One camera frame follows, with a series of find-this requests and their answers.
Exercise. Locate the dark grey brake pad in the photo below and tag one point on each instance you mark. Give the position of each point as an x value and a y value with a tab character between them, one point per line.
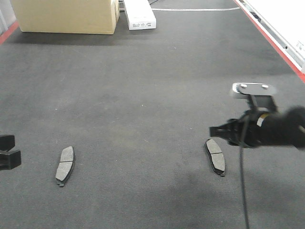
65	166
216	157

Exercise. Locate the cardboard box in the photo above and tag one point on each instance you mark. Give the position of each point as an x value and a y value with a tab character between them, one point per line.
67	16

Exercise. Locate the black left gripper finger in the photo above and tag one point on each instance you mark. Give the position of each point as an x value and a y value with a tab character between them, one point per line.
7	142

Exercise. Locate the white long box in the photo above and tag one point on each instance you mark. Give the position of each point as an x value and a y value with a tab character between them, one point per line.
139	15

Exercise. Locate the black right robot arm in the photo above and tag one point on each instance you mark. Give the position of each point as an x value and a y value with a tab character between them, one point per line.
280	129

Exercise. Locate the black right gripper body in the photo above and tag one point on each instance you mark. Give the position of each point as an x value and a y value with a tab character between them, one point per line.
236	127

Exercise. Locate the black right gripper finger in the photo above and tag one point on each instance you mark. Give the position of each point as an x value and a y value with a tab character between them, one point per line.
10	159
224	131

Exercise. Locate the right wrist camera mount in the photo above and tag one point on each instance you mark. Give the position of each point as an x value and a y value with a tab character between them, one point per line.
259	96

